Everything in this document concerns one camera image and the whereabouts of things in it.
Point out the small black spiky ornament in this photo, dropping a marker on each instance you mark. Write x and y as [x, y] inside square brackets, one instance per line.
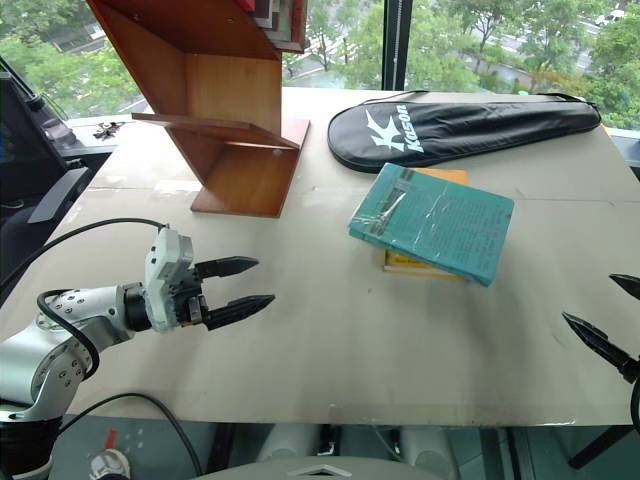
[107, 131]

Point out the black table leg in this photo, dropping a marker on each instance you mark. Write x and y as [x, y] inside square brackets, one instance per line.
[605, 445]

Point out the white sneaker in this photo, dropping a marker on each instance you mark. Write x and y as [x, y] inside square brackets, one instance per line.
[110, 465]

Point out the black window frame post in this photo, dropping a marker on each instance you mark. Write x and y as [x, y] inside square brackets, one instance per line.
[397, 45]

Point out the black monitor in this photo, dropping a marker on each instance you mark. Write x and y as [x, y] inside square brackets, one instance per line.
[25, 150]

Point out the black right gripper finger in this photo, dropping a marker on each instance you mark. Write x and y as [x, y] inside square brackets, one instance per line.
[597, 340]
[630, 285]

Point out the brown wooden bookshelf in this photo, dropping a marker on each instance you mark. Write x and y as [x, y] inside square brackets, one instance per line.
[235, 90]

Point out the black Kason racket bag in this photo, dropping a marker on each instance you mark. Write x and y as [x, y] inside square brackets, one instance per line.
[450, 132]

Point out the yellow book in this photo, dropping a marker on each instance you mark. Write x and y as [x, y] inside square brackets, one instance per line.
[450, 175]

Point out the black chair armrest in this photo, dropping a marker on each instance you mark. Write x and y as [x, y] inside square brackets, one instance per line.
[60, 195]

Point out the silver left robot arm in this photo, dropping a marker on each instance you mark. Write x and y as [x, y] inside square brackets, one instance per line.
[90, 305]

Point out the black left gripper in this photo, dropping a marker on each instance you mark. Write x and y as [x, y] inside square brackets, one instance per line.
[189, 292]

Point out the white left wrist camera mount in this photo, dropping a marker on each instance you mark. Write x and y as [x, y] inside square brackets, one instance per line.
[162, 260]

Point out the teal paperback book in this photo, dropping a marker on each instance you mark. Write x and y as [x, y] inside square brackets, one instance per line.
[440, 225]

